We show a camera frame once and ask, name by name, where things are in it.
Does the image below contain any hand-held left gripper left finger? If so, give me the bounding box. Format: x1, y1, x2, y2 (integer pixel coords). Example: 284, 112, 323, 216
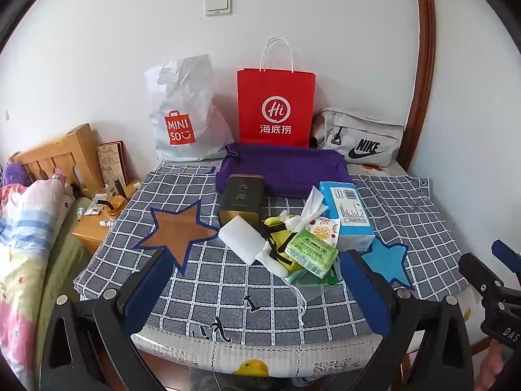
38, 246, 177, 391

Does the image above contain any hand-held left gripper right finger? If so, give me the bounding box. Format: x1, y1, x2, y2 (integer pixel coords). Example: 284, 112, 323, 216
340, 248, 475, 391

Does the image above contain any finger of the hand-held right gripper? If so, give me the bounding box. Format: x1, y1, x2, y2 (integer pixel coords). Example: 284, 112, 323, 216
459, 253, 509, 306
490, 239, 521, 278

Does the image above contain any green plastic wrapper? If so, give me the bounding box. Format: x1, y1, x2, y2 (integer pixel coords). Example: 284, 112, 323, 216
323, 263, 345, 286

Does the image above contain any green tissue packet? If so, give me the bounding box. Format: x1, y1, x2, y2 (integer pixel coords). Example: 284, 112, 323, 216
284, 228, 339, 280

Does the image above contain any fruit print white packet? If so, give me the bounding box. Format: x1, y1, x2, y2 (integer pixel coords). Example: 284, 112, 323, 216
303, 217, 340, 249

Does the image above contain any yellow black toy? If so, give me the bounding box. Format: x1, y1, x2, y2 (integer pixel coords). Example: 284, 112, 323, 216
264, 217, 302, 271

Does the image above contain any white sponge block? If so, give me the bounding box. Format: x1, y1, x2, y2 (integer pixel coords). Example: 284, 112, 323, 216
218, 216, 271, 266

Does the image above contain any purple cloth bag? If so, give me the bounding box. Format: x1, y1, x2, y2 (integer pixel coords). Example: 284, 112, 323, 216
215, 142, 355, 201

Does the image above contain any person's right hand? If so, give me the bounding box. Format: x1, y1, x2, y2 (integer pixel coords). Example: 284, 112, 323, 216
478, 340, 509, 391

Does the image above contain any blue star patch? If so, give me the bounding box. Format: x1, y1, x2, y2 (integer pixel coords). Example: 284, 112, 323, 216
360, 236, 416, 292

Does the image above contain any orange star patch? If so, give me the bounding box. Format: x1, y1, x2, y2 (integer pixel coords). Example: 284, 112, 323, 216
132, 199, 222, 278

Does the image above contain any wooden nightstand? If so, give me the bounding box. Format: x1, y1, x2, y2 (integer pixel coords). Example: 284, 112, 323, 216
72, 179, 141, 253

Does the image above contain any blue tissue pack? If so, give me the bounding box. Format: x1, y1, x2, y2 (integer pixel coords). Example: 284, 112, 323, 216
318, 181, 376, 252

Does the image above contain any grey checkered tablecloth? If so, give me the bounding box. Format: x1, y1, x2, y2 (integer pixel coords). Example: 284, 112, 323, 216
73, 161, 469, 337

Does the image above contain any duck print white sheet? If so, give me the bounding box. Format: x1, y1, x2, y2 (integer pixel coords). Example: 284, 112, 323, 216
130, 158, 475, 379

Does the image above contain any printed pastel quilt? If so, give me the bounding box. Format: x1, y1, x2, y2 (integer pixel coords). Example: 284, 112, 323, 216
0, 175, 76, 375

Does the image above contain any brown cover book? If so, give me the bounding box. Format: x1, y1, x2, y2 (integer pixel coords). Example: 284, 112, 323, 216
96, 140, 129, 188

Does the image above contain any dark tin box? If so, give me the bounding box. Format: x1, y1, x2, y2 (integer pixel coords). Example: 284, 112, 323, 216
218, 174, 265, 229

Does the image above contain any wooden headboard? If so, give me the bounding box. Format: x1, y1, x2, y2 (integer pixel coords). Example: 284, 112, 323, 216
10, 123, 104, 196

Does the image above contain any grey waist bag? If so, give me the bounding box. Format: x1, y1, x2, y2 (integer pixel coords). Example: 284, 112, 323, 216
311, 109, 405, 167

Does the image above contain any purple plush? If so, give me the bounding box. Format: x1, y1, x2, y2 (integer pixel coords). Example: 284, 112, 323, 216
0, 162, 31, 188

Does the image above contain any white plastic shopping bag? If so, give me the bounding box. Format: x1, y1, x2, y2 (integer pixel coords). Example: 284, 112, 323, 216
144, 54, 234, 163

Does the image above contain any red paper bag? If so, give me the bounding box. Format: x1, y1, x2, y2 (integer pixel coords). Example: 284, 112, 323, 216
237, 37, 317, 149

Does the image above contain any brown wooden door frame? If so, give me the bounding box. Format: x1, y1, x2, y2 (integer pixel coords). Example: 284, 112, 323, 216
403, 0, 437, 176

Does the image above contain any white wall switch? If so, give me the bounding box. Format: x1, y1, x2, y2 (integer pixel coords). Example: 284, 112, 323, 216
204, 0, 232, 17

